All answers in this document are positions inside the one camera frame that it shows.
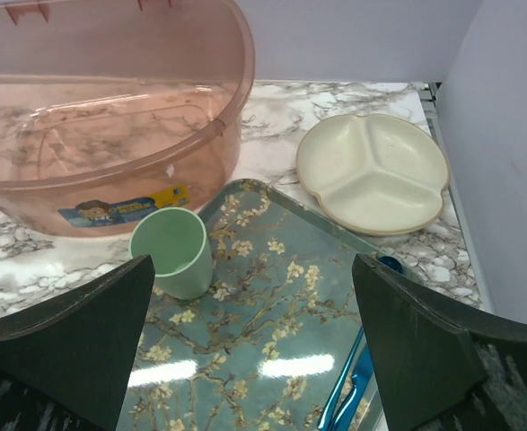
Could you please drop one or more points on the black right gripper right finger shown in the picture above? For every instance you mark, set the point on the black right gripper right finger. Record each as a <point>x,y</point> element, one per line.
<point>440,364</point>

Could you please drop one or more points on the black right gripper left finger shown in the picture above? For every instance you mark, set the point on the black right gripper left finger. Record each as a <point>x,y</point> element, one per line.
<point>65,362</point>

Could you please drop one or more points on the cream divided plate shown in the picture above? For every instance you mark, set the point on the cream divided plate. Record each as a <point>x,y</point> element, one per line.
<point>374,174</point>

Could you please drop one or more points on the pink transparent plastic bin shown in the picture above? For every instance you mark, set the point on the pink transparent plastic bin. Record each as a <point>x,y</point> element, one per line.
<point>110,110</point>

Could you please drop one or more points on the blue metallic fork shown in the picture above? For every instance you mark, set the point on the blue metallic fork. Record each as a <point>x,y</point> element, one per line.
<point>360,378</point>

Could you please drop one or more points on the blue metallic spoon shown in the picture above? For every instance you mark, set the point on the blue metallic spoon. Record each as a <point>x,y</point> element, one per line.
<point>331,406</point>

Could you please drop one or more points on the green plastic cup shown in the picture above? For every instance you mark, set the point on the green plastic cup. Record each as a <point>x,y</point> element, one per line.
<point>176,240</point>

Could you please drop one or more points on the floral blossom tray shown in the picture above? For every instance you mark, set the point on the floral blossom tray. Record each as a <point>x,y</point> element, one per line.
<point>264,346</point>

